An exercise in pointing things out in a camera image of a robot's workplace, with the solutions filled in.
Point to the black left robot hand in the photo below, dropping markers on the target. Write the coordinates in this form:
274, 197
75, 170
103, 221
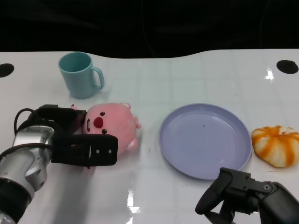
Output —
77, 147

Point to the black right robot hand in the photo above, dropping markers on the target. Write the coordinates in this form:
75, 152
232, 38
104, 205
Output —
243, 191

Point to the pink plush beaver doll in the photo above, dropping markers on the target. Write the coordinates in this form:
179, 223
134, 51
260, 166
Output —
112, 121

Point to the lavender plastic plate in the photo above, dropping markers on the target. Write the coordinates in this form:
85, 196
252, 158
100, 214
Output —
205, 142

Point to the orange white striped bun toy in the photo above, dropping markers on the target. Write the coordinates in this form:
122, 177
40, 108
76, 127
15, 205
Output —
275, 147

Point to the light blue plastic mug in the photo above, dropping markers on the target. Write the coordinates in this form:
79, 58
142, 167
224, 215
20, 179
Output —
78, 75

